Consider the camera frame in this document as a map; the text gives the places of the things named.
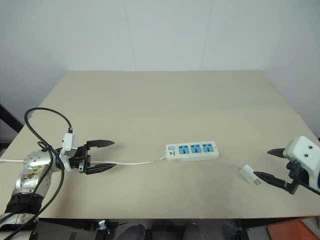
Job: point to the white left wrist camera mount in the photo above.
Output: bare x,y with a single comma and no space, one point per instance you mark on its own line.
67,142

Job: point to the white plug adapter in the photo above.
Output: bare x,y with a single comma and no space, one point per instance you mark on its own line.
246,173

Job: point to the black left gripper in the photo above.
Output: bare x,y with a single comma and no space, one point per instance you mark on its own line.
80,155

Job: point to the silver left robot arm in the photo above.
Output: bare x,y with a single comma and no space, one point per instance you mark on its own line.
32,162

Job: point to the orange box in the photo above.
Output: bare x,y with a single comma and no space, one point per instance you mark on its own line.
292,230

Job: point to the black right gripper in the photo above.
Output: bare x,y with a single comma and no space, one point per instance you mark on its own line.
296,171

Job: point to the white power strip blue sockets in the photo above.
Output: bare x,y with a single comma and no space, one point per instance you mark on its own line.
192,157

